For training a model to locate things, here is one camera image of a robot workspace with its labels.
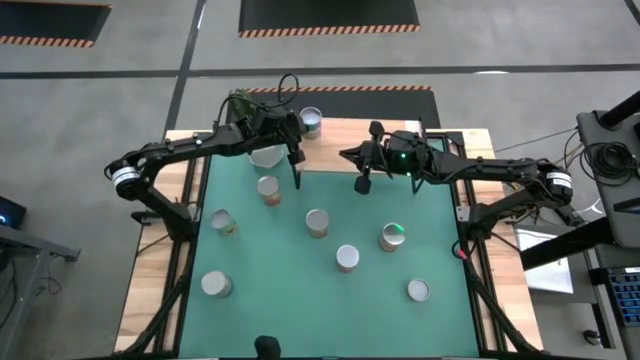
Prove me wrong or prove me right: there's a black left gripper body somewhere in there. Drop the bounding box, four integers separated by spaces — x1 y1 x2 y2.
259 107 307 166

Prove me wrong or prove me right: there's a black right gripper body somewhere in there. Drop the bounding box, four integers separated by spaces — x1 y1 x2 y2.
353 122 436 195

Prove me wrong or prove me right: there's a teal pink chicken soup can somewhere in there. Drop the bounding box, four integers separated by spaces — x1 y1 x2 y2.
299 106 324 140

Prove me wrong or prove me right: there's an orange corn label can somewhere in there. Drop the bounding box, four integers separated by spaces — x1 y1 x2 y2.
256 174 283 207
378 222 407 253

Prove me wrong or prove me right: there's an orange green beans can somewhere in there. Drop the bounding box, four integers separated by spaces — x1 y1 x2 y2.
305 208 331 240

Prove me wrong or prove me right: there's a tall orange pineapple can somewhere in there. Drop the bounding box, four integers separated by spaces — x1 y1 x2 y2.
335 243 361 274

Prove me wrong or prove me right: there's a green can with red swirls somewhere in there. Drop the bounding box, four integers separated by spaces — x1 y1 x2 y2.
209 208 238 236

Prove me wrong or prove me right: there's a short yellow pineapple rings can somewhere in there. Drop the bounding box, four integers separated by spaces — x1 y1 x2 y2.
406 277 432 303

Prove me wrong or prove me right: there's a wide silver-lid tin can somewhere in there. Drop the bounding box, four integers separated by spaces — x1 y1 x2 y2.
200 270 234 299

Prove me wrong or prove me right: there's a green cactus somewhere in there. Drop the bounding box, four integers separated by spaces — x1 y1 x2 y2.
228 88 261 121

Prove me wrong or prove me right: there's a black hazard-striped floor mat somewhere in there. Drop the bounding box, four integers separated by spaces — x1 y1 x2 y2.
238 0 421 39
0 0 112 49
227 85 442 130

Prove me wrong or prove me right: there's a teal table mat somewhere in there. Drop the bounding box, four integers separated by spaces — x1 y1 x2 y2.
178 138 481 359

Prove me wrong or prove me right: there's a black cross beam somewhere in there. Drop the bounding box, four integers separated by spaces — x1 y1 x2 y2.
519 215 619 271

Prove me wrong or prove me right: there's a white sheet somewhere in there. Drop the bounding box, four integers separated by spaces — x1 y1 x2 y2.
513 227 575 295

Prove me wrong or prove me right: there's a black round object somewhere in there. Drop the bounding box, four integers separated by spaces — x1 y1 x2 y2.
253 334 282 360

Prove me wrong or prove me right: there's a black pole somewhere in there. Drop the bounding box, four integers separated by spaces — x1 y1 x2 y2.
598 89 640 129

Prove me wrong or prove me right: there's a backlit keyboard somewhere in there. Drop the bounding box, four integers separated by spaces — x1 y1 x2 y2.
606 267 640 327

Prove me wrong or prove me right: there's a dark monitor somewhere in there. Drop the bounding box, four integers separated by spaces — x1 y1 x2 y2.
0 195 28 230

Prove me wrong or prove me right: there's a grey desk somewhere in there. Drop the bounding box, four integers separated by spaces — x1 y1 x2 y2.
0 224 81 351

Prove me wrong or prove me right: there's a wooden shelf with black frame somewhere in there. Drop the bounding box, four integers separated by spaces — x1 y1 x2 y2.
292 117 434 194

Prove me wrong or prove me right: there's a black aluminium rig frame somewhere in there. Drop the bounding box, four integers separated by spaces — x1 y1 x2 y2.
114 128 546 360

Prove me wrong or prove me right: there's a coiled black cable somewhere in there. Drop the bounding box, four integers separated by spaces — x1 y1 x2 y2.
582 141 640 180

